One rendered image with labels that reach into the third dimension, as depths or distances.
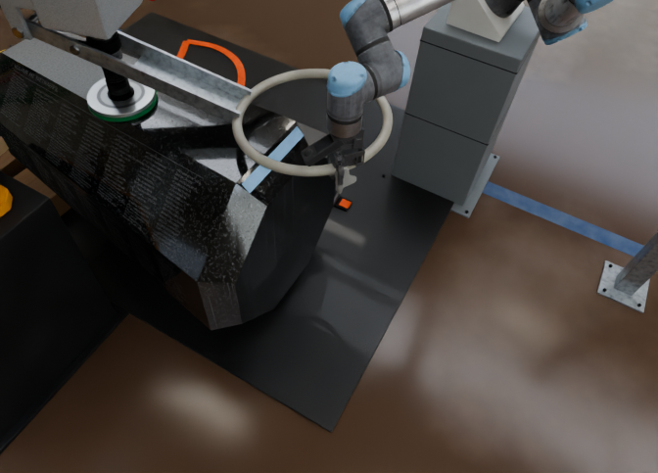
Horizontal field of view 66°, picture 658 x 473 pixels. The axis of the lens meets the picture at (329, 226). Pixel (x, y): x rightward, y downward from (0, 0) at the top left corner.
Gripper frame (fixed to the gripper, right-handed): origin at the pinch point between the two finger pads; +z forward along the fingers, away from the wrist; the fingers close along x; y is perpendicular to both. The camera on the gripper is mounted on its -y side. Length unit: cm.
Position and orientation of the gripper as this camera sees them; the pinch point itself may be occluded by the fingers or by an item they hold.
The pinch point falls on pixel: (334, 183)
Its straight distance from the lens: 147.0
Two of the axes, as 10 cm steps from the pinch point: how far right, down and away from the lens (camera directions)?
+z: -0.2, 6.4, 7.7
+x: -3.1, -7.4, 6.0
